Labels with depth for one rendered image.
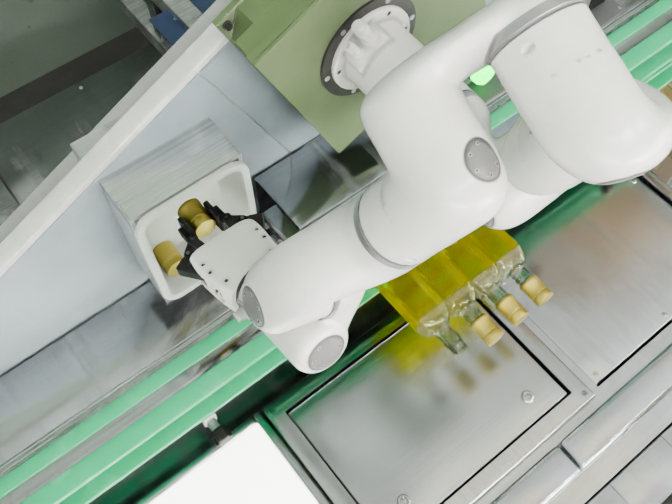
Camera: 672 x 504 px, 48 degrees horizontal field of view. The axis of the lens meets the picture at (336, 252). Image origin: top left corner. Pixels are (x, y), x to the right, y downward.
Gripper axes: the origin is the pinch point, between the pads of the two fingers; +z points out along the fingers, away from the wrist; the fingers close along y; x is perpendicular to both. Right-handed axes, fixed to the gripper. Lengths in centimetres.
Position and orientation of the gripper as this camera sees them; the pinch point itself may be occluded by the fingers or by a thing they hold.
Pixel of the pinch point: (202, 223)
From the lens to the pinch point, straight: 104.8
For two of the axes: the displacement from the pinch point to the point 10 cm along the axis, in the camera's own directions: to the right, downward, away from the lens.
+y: 7.8, -5.5, 3.0
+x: -1.7, -6.5, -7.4
